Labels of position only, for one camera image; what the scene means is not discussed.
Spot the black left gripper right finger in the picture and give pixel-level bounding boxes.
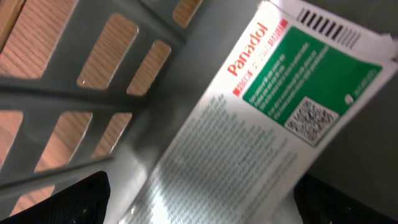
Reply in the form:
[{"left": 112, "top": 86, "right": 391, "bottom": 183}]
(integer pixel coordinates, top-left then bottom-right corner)
[{"left": 293, "top": 174, "right": 395, "bottom": 224}]

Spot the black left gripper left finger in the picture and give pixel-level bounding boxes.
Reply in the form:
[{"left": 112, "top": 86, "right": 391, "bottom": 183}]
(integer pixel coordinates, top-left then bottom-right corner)
[{"left": 1, "top": 170, "right": 111, "bottom": 224}]

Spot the grey plastic basket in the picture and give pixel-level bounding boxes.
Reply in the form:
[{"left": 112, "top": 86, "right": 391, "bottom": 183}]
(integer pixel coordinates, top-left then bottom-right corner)
[{"left": 1, "top": 1, "right": 397, "bottom": 223}]

